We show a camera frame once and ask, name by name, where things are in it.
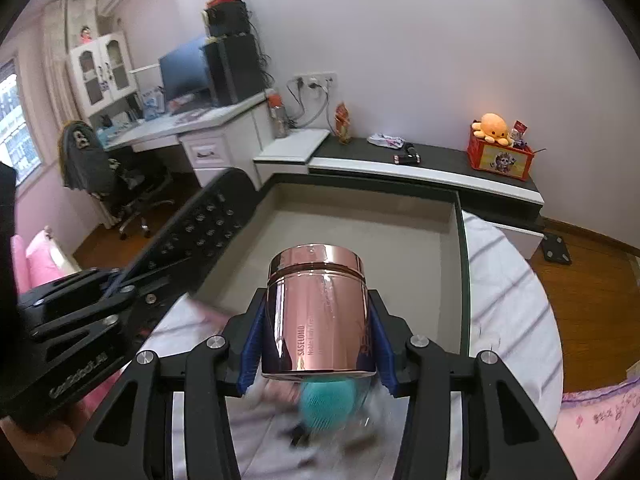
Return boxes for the crumpled white packet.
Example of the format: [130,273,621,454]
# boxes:
[367,133,405,150]

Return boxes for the black remote control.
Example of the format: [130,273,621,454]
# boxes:
[112,168,258,290]

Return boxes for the pink storage box tray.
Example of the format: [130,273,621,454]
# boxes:
[194,174,471,354]

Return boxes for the red printed storage box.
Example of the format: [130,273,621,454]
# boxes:
[466,130,535,181]

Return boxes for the person's left hand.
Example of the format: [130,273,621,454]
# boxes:
[1,401,92,478]

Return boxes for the small black device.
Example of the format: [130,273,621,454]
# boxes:
[394,143,421,166]

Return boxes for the orange cap water bottle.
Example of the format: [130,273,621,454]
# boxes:
[267,93,288,139]

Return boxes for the white wall power strip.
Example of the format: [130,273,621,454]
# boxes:
[293,72,337,90]

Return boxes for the orange figurine on stand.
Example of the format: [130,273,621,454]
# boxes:
[334,102,352,145]

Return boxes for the rose gold metal tin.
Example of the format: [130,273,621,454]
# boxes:
[262,244,375,382]

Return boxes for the orange octopus plush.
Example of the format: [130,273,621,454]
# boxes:
[471,113,512,146]

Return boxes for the white desk with drawers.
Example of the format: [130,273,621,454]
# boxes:
[105,92,274,188]

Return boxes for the black floor scale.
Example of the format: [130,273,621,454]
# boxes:
[540,233,572,266]

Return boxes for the black computer monitor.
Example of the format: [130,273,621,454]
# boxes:
[160,36,213,106]

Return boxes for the white side cabinet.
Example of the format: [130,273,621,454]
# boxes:
[253,129,330,185]

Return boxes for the white glass-door cabinet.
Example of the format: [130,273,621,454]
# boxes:
[67,32,138,118]

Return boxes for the black white TV stand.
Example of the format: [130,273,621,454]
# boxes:
[308,135,547,261]

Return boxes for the black computer tower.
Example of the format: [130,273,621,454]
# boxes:
[201,34,266,107]

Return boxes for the black speaker with red item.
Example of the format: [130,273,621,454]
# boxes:
[202,0,250,38]

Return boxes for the pink bed blanket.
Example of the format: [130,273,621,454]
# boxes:
[554,378,639,479]

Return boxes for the teal puff in clear case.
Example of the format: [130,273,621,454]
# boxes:
[298,378,372,436]

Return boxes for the black office chair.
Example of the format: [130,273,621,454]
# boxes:
[58,120,175,240]

